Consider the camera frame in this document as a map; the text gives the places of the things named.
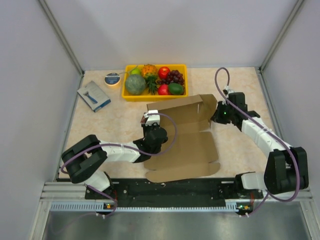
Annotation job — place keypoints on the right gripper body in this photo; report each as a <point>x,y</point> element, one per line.
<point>223,113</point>

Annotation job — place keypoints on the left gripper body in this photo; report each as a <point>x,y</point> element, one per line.
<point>147,129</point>

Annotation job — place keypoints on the brown cardboard box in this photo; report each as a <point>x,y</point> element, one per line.
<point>191,150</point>

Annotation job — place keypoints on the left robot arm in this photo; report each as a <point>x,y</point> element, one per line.
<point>83,160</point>

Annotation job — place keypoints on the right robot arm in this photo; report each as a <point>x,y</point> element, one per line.
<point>287,166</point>

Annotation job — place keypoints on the red card packet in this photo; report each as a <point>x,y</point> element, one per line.
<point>143,120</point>

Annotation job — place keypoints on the red pink fruit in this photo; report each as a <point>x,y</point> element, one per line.
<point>163,90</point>

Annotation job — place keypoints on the yellow plastic tray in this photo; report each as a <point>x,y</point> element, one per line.
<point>148,97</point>

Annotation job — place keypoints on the green avocado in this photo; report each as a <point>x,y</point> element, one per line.
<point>176,89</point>

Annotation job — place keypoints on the green netted melon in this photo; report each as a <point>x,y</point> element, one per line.
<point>135,84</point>

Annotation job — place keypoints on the green pineapple leaves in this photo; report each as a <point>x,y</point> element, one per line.
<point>151,83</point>

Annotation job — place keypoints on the purple grape bunch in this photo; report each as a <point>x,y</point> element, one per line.
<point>173,77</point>

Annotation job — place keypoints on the red apple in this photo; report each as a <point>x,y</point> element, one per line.
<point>163,72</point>

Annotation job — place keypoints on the tape roll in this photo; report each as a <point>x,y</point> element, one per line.
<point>112,80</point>

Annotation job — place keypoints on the blue razor package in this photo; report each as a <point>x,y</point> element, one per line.
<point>94,96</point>

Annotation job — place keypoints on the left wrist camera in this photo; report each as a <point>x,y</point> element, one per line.
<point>151,117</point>

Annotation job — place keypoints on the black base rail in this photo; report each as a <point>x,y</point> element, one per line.
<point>198,192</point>

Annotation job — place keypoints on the white slotted cable duct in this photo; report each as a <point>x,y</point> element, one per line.
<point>103,207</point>

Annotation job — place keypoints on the right aluminium frame post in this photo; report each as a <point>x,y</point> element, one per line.
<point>297,7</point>

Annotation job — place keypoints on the aluminium frame post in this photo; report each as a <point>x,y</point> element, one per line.
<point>60,35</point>
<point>297,7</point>

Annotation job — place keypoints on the left aluminium frame post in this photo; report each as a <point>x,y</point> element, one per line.
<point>60,35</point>

